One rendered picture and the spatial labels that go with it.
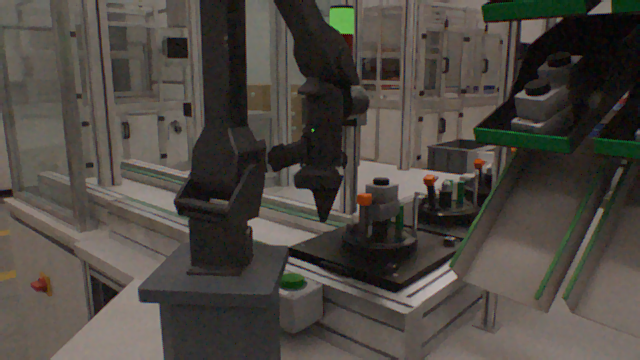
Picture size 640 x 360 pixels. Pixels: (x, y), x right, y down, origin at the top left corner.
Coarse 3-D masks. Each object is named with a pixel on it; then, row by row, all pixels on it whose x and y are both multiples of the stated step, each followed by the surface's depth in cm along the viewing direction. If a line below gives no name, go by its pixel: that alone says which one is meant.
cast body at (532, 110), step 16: (544, 80) 60; (528, 96) 60; (544, 96) 59; (560, 96) 60; (528, 112) 61; (544, 112) 59; (560, 112) 60; (512, 128) 63; (528, 128) 61; (544, 128) 60; (560, 128) 61
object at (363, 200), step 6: (360, 198) 84; (366, 198) 83; (360, 204) 84; (366, 204) 84; (372, 204) 85; (360, 210) 85; (366, 210) 84; (360, 216) 85; (366, 216) 85; (360, 222) 85; (366, 222) 85; (360, 228) 85; (366, 228) 85; (360, 234) 85; (366, 234) 85
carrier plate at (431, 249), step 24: (312, 240) 92; (336, 240) 92; (432, 240) 92; (456, 240) 92; (312, 264) 86; (336, 264) 82; (360, 264) 81; (384, 264) 81; (408, 264) 81; (432, 264) 81; (384, 288) 76
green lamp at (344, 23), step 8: (336, 8) 99; (344, 8) 99; (336, 16) 100; (344, 16) 99; (352, 16) 101; (336, 24) 100; (344, 24) 100; (352, 24) 101; (344, 32) 100; (352, 32) 101
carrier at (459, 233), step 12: (444, 180) 107; (420, 192) 121; (444, 192) 107; (408, 204) 117; (420, 204) 110; (444, 204) 107; (456, 204) 110; (468, 204) 110; (408, 216) 108; (420, 216) 106; (432, 216) 103; (444, 216) 102; (456, 216) 102; (468, 216) 103; (408, 228) 102; (420, 228) 100; (432, 228) 99; (444, 228) 99; (456, 228) 99; (468, 228) 99
